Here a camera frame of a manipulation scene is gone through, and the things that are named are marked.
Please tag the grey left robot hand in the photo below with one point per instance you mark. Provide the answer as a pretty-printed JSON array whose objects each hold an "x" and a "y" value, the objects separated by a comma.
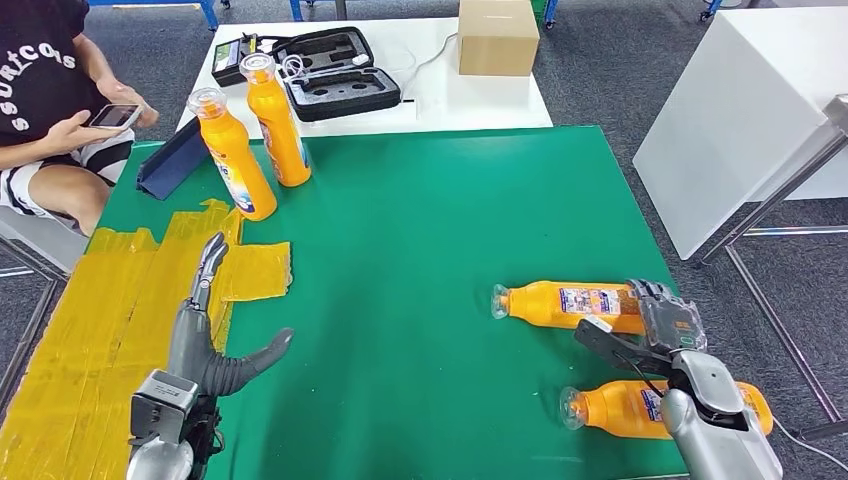
[{"x": 192, "y": 344}]

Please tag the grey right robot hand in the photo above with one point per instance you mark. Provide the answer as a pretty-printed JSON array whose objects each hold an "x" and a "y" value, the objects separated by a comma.
[{"x": 672, "y": 324}]

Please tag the orange detergent bottle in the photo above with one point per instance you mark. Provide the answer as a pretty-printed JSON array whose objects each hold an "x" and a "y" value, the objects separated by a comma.
[
  {"x": 242, "y": 172},
  {"x": 285, "y": 139},
  {"x": 616, "y": 411},
  {"x": 550, "y": 305}
]

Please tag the smartphone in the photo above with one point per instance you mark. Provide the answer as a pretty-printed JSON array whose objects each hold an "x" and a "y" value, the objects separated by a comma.
[{"x": 114, "y": 116}]

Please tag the person's left forearm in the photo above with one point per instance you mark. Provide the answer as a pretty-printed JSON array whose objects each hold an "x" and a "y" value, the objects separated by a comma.
[{"x": 89, "y": 60}]

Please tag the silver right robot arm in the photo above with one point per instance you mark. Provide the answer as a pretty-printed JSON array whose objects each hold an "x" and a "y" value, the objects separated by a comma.
[{"x": 715, "y": 424}]

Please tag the blue folding tablet case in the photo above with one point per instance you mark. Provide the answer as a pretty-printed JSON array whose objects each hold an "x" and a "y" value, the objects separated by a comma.
[{"x": 169, "y": 166}]

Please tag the grey stool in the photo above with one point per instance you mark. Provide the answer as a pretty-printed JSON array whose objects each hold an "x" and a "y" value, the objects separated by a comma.
[{"x": 33, "y": 235}]

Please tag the white cabinet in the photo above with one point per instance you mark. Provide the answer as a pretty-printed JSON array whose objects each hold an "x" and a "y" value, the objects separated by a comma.
[{"x": 729, "y": 109}]

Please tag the person's right hand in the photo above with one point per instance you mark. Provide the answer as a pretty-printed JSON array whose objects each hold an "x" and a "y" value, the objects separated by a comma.
[{"x": 66, "y": 136}]

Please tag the person's hand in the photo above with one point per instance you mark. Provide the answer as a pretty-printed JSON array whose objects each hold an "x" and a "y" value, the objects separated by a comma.
[
  {"x": 122, "y": 93},
  {"x": 66, "y": 136}
]

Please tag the person's left hand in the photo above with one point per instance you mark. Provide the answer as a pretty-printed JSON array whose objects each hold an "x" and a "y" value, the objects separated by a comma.
[{"x": 122, "y": 93}]

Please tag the black device with screen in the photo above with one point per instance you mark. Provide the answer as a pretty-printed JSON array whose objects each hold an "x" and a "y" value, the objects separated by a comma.
[{"x": 228, "y": 60}]

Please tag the white table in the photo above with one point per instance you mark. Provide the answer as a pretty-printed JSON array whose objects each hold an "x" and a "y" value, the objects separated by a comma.
[{"x": 477, "y": 102}]

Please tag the black foam-lined case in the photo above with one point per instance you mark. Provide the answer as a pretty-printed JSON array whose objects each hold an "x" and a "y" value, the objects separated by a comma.
[{"x": 338, "y": 73}]

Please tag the blue cart leg with caster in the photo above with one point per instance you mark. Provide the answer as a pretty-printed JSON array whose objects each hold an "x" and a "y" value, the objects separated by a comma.
[{"x": 710, "y": 8}]

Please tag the person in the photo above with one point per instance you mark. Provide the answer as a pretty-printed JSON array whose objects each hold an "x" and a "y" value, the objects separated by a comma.
[{"x": 40, "y": 60}]

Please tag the brown cardboard box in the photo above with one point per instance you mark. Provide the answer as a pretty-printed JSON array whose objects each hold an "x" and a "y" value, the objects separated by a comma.
[{"x": 497, "y": 38}]

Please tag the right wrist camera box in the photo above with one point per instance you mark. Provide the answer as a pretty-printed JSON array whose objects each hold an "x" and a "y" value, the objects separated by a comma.
[{"x": 609, "y": 344}]

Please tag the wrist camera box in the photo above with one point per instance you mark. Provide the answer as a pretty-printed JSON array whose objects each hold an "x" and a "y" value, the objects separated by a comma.
[
  {"x": 159, "y": 407},
  {"x": 609, "y": 344}
]

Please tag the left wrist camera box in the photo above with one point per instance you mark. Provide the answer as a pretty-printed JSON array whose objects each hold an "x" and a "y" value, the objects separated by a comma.
[{"x": 159, "y": 407}]

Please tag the steel table frame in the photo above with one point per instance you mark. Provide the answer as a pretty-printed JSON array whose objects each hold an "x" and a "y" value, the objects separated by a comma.
[{"x": 782, "y": 182}]

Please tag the steel stool frame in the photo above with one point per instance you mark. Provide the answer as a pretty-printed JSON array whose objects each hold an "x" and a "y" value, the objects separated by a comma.
[{"x": 16, "y": 270}]

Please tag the blue metal rack frame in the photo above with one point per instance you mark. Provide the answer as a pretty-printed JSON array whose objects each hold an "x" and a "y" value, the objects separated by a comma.
[
  {"x": 159, "y": 3},
  {"x": 295, "y": 8}
]

